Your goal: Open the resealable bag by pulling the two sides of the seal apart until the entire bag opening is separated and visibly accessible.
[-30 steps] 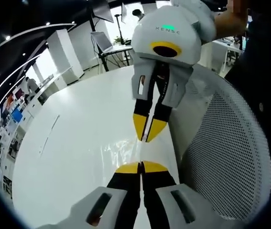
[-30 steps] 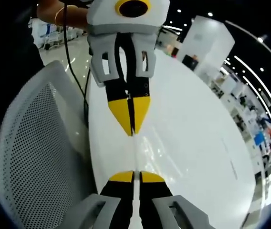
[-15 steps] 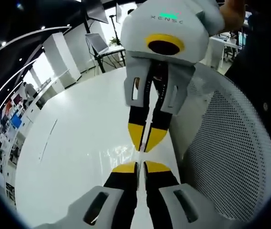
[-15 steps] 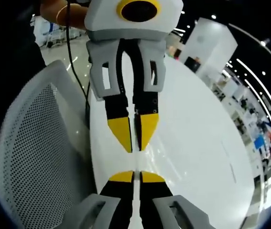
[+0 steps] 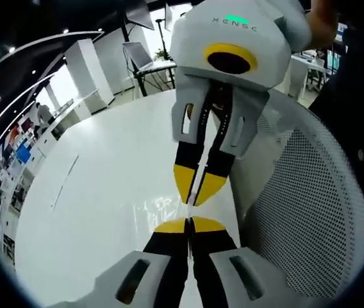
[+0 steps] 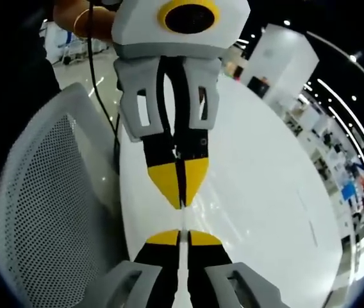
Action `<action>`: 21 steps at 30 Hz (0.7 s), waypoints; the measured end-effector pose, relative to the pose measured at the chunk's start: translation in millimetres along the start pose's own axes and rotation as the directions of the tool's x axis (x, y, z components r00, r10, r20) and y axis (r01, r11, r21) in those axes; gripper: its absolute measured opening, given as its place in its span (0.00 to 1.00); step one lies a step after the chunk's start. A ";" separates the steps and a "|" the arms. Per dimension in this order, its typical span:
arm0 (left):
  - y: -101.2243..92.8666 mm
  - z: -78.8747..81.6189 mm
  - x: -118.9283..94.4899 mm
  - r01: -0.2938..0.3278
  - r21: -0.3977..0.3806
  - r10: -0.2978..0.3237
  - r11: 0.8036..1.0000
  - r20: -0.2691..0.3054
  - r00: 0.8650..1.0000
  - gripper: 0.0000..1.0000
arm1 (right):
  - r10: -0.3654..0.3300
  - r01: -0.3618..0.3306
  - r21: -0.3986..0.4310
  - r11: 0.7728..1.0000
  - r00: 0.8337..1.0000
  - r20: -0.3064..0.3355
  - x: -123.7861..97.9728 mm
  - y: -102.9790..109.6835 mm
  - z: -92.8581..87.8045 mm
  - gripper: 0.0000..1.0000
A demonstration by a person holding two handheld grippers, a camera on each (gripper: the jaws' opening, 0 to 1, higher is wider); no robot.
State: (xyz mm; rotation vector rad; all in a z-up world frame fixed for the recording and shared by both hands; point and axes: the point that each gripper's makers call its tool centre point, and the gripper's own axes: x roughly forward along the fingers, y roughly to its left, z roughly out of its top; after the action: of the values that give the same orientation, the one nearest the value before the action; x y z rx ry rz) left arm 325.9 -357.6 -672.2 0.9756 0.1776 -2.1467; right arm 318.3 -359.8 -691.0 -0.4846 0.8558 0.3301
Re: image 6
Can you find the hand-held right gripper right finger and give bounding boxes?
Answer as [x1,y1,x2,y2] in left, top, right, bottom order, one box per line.
[186,230,290,308]

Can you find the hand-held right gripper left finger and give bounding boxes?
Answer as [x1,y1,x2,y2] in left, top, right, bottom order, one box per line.
[85,229,180,308]

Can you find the person's left hand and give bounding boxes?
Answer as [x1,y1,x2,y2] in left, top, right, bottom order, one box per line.
[88,6,119,44]

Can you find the black box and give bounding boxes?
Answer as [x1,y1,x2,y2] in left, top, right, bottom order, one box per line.
[247,76,271,98]

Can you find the grey mesh chair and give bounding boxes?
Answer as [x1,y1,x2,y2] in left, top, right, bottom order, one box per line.
[0,82,129,308]

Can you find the white square pillar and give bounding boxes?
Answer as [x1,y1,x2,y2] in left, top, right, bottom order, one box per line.
[241,23,320,108]

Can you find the blue container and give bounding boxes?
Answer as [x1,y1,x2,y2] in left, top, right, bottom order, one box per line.
[341,182,358,202]

